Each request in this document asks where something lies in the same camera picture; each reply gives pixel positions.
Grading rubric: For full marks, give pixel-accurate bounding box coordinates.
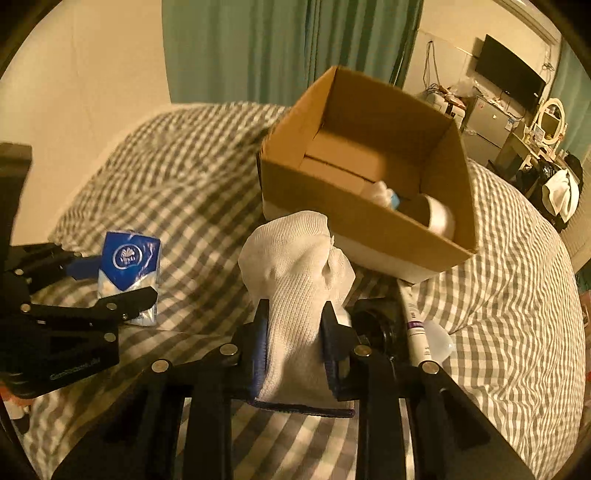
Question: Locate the checkered bed sheet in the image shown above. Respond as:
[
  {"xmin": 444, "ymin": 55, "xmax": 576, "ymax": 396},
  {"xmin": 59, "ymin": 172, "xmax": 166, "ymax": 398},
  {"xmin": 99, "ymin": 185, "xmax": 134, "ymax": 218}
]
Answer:
[{"xmin": 22, "ymin": 102, "xmax": 581, "ymax": 480}]

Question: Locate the white tape roll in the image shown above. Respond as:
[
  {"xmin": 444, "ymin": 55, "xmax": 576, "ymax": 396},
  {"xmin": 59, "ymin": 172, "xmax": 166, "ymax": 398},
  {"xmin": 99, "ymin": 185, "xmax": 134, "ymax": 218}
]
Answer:
[{"xmin": 401, "ymin": 194, "xmax": 457, "ymax": 240}]

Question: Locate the black wall television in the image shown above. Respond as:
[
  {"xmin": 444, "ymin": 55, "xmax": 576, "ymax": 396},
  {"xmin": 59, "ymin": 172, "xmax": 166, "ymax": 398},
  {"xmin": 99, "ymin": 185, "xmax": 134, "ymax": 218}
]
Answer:
[{"xmin": 475, "ymin": 34, "xmax": 546, "ymax": 112}]

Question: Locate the dressing table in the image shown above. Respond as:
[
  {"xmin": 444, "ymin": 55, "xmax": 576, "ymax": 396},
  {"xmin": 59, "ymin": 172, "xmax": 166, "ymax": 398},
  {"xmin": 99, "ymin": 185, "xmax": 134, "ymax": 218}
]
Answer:
[{"xmin": 495, "ymin": 130, "xmax": 562, "ymax": 182}]

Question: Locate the chair with clothes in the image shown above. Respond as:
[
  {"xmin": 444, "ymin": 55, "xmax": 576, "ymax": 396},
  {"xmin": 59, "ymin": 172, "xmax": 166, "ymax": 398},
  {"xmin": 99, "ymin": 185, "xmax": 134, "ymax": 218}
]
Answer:
[{"xmin": 526, "ymin": 153, "xmax": 585, "ymax": 232}]

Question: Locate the white and blue small item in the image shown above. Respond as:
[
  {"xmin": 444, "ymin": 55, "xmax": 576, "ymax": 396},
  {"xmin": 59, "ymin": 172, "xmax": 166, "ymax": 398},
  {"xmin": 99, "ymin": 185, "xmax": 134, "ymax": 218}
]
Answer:
[{"xmin": 368, "ymin": 181, "xmax": 402, "ymax": 211}]

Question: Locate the grey mini fridge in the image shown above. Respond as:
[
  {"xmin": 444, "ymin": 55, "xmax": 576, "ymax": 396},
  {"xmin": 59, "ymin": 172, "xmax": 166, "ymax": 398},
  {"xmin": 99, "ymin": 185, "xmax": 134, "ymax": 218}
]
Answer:
[{"xmin": 462, "ymin": 96, "xmax": 517, "ymax": 162}]

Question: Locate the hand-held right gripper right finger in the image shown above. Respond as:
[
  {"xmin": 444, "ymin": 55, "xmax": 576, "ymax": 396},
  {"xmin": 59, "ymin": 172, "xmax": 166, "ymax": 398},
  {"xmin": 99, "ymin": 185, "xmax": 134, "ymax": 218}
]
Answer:
[{"xmin": 320, "ymin": 301, "xmax": 537, "ymax": 480}]

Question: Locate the clear plastic cap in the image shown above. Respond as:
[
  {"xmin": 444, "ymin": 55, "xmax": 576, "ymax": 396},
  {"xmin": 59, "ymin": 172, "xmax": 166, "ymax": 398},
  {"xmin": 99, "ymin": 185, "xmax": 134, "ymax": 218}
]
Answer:
[{"xmin": 422, "ymin": 319, "xmax": 454, "ymax": 365}]

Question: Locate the blue tissue packet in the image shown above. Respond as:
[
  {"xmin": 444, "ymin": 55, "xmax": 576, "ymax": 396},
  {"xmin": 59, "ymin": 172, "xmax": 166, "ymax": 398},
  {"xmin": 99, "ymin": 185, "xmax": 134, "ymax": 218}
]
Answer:
[{"xmin": 96, "ymin": 229, "xmax": 163, "ymax": 328}]

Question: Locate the white tube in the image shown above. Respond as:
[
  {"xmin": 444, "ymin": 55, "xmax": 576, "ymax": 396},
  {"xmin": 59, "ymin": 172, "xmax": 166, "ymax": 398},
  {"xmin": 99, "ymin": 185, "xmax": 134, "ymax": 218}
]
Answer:
[{"xmin": 398, "ymin": 279, "xmax": 435, "ymax": 366}]

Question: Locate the oval vanity mirror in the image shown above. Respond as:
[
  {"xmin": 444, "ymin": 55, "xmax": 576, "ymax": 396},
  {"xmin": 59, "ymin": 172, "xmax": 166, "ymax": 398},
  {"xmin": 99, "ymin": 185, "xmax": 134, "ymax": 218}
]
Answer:
[{"xmin": 537, "ymin": 99, "xmax": 567, "ymax": 147}]

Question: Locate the green curtain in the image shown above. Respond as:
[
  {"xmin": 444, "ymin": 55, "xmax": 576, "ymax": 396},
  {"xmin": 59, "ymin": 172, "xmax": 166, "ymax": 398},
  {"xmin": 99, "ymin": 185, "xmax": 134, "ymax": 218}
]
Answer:
[{"xmin": 161, "ymin": 0, "xmax": 424, "ymax": 108}]

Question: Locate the black round object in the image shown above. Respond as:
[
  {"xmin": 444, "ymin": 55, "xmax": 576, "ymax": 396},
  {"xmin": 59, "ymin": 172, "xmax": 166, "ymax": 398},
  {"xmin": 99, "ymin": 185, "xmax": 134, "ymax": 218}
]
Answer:
[{"xmin": 347, "ymin": 300, "xmax": 410, "ymax": 357}]

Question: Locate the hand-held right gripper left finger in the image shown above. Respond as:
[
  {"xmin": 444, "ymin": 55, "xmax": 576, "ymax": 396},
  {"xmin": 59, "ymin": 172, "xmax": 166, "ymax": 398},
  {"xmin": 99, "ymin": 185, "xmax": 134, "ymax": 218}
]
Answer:
[{"xmin": 53, "ymin": 299, "xmax": 271, "ymax": 480}]

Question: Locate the cardboard box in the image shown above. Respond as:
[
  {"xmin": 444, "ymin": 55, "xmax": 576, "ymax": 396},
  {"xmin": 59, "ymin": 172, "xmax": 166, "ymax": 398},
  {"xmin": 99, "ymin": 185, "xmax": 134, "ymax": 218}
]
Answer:
[{"xmin": 257, "ymin": 65, "xmax": 478, "ymax": 283}]

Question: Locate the white sock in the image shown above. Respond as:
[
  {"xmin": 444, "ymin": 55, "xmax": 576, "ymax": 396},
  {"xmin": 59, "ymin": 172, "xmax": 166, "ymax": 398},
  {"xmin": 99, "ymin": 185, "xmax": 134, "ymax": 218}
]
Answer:
[{"xmin": 238, "ymin": 210, "xmax": 357, "ymax": 407}]

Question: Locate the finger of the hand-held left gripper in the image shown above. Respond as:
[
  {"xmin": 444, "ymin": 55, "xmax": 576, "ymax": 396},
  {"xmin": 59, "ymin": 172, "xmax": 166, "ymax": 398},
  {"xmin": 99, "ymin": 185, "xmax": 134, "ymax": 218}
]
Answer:
[
  {"xmin": 18, "ymin": 286, "xmax": 158, "ymax": 334},
  {"xmin": 9, "ymin": 242, "xmax": 103, "ymax": 283}
]

